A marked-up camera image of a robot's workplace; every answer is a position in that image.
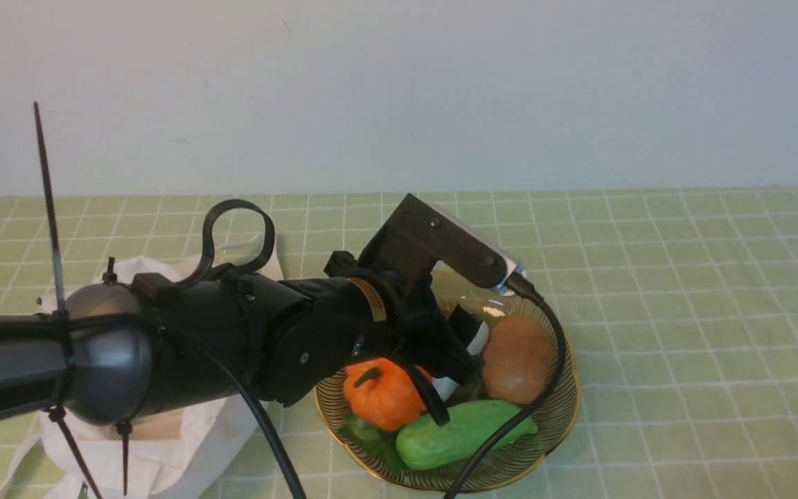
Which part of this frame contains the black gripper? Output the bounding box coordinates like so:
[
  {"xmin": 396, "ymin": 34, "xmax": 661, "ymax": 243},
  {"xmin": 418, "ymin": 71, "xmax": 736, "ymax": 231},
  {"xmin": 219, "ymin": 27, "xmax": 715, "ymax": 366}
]
[{"xmin": 324, "ymin": 252, "xmax": 488, "ymax": 427}]

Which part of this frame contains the small orange pumpkin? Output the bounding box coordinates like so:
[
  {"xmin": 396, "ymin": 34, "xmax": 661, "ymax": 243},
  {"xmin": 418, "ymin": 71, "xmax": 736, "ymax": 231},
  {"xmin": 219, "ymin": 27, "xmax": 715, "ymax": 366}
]
[{"xmin": 343, "ymin": 358, "xmax": 425, "ymax": 432}]

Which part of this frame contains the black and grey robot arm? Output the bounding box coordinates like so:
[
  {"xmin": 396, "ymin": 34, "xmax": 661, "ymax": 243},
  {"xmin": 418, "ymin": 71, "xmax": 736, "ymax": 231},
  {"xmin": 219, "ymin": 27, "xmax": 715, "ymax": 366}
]
[{"xmin": 0, "ymin": 271, "xmax": 481, "ymax": 426}]

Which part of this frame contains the white cloth bag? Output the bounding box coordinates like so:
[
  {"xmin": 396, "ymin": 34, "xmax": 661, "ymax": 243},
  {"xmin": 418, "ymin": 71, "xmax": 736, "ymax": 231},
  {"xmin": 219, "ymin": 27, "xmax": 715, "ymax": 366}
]
[{"xmin": 0, "ymin": 255, "xmax": 258, "ymax": 498}]

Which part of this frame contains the green cucumber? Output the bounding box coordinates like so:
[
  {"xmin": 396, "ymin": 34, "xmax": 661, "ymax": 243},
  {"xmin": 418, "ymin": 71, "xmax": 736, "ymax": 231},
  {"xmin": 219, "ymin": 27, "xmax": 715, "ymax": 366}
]
[{"xmin": 395, "ymin": 400, "xmax": 522, "ymax": 471}]

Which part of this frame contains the brown potato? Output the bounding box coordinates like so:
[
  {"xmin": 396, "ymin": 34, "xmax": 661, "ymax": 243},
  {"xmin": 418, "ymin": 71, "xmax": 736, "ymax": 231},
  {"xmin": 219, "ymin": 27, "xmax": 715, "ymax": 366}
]
[{"xmin": 481, "ymin": 317, "xmax": 556, "ymax": 405}]

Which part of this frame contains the green leafy vegetable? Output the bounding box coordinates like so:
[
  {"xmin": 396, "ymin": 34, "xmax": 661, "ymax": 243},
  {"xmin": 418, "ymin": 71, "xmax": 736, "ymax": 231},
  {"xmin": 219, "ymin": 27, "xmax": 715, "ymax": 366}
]
[{"xmin": 337, "ymin": 410, "xmax": 408, "ymax": 474}]

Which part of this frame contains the black zip tie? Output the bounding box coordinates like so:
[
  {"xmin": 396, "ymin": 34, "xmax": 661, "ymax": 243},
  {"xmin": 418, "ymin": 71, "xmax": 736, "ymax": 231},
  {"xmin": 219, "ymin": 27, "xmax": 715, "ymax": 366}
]
[{"xmin": 33, "ymin": 101, "xmax": 102, "ymax": 498}]

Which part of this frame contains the black cable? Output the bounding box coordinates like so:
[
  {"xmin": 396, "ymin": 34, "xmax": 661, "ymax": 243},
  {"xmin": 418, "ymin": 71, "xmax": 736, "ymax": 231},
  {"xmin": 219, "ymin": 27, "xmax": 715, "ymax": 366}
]
[{"xmin": 443, "ymin": 274, "xmax": 567, "ymax": 499}]

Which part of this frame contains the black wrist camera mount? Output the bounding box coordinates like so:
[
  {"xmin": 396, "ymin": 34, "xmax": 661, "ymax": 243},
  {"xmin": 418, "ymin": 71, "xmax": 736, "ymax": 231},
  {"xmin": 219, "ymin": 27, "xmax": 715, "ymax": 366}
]
[{"xmin": 357, "ymin": 193, "xmax": 536, "ymax": 296}]

